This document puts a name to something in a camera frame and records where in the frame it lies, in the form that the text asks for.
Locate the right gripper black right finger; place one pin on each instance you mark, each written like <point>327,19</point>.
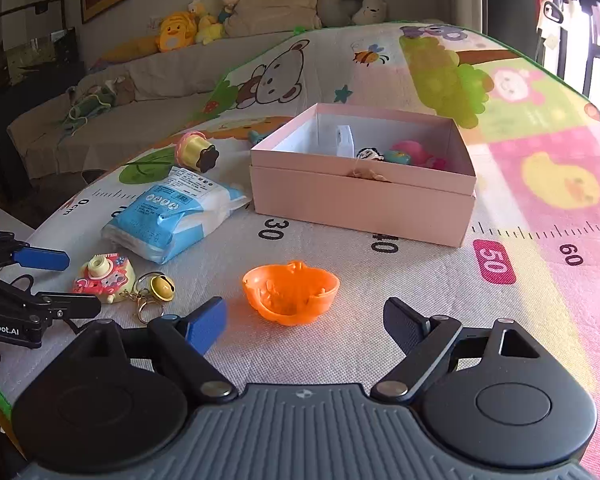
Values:
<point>425,343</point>

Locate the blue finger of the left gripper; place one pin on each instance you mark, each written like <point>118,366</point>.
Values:
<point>41,258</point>

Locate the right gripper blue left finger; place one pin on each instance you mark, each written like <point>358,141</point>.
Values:
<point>178,346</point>

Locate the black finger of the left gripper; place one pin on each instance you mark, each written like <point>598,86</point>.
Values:
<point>51,306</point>

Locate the orange pumpkin toy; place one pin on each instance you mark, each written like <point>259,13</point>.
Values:
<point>290,294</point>

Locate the blue white tissue pack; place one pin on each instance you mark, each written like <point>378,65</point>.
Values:
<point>173,215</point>

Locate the black haired doll figure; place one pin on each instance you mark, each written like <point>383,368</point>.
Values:
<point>370,154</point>

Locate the white battery charger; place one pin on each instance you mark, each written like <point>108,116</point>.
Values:
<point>345,142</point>

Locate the beige covered sofa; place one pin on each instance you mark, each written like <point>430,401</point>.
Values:
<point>161,95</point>

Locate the green cloth on sofa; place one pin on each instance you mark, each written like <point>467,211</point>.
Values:
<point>94,102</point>

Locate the pink cardboard box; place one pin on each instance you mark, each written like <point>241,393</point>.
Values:
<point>296,174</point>

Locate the pink tape roll toy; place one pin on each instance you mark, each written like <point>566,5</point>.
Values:
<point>195,152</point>

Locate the colourful cartoon play mat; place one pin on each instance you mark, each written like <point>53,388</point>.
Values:
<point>373,254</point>

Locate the pink teal toy in box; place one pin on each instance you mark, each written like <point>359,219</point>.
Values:
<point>411,153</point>

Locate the yellow duck plush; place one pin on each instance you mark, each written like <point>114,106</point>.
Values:
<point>177,31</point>

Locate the small yellow plush toy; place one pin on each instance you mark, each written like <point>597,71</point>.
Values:
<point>208,28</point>

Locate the beige cushion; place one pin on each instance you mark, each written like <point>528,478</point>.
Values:
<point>259,17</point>

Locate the grey neck pillow plush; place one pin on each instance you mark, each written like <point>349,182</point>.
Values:
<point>340,13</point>

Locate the yellow bell keychain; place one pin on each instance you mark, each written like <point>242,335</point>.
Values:
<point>152,291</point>

